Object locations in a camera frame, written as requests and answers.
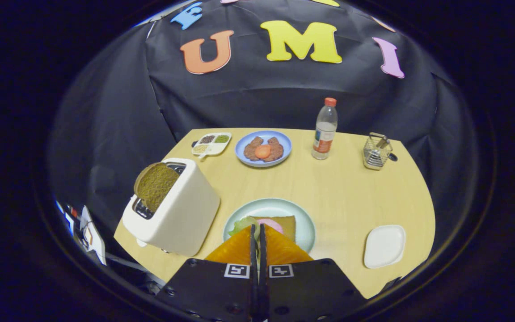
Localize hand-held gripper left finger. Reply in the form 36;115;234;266
156;225;259;322

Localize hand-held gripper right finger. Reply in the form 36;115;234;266
260;224;367;322

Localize green lettuce leaf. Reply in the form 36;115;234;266
228;216;260;237

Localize brown bread slice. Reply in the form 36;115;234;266
133;162;180;213

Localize pale green round plate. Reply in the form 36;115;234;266
223;198;316;254

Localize square toast slice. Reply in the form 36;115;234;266
253;215;297;242

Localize pink ham slice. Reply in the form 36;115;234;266
257;219;284;234

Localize white toaster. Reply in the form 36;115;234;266
122;158;221;258

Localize small white square plate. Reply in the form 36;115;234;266
363;225;406;269

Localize white flat object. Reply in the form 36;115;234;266
79;205;107;265

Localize brown meat patty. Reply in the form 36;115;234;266
266;137;284;162
244;136;264;161

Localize white divided condiment tray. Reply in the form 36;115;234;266
191;132;232;160

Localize blue round plate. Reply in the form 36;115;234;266
235;130;292;168

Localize clear bottle with red cap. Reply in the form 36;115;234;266
311;97;338;161

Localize black backdrop cloth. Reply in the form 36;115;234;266
47;0;479;269

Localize metal wire basket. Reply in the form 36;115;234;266
363;132;393;171

